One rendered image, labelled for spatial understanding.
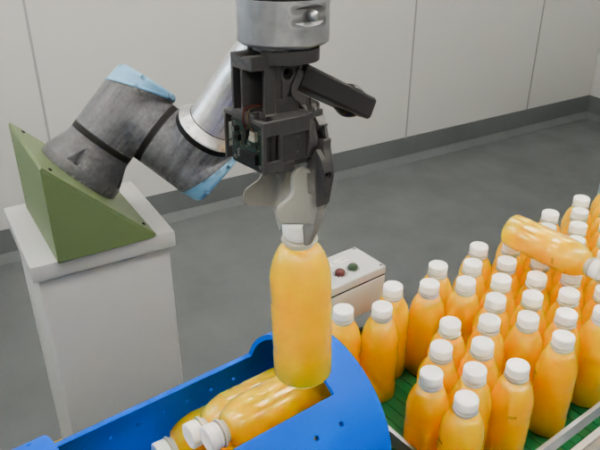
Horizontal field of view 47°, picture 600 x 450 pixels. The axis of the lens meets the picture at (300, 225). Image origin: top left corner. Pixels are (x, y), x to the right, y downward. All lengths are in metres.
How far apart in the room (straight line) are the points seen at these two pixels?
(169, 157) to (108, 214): 0.18
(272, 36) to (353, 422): 0.55
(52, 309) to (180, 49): 2.38
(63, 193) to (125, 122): 0.21
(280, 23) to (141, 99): 0.93
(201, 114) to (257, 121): 0.84
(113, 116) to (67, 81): 2.09
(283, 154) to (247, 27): 0.13
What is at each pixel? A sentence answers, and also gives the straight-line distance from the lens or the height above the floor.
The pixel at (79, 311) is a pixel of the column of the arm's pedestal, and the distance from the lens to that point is 1.63.
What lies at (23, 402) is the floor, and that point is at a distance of 2.92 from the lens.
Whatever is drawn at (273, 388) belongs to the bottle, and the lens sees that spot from 0.99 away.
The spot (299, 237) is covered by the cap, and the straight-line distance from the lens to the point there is 0.75.
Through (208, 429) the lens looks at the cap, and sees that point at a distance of 0.96.
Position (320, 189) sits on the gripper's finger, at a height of 1.55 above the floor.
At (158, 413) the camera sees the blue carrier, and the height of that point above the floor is 1.10.
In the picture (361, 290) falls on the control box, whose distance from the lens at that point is 1.42.
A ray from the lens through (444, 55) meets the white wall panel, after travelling 4.77.
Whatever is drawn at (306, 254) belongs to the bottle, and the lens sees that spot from 0.76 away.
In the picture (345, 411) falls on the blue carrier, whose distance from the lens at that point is 0.97.
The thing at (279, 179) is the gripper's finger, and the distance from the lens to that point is 0.76.
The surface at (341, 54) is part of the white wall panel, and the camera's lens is 4.26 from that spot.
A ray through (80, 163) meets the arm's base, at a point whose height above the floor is 1.27.
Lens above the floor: 1.86
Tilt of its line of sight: 29 degrees down
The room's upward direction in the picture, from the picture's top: straight up
